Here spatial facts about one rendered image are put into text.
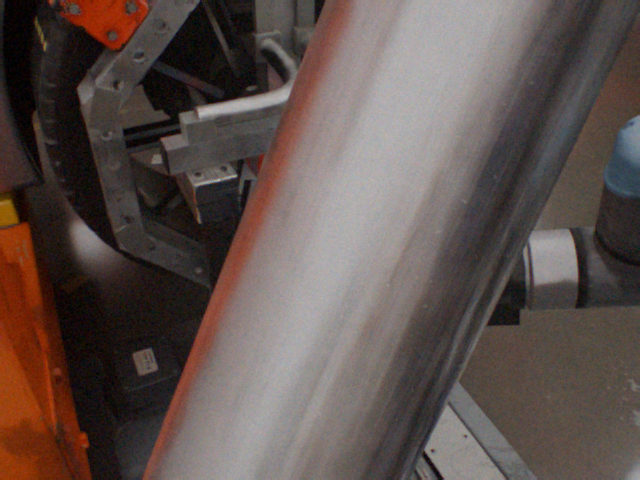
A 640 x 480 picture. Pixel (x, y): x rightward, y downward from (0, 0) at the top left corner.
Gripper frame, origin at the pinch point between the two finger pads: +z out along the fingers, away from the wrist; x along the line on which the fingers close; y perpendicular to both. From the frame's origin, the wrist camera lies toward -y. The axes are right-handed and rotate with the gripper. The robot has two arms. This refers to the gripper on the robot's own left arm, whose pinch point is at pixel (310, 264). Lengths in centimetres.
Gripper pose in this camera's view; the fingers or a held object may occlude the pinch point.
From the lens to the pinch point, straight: 60.6
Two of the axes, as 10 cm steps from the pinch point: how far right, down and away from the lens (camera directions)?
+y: 1.6, 8.4, 5.1
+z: -9.8, 0.6, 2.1
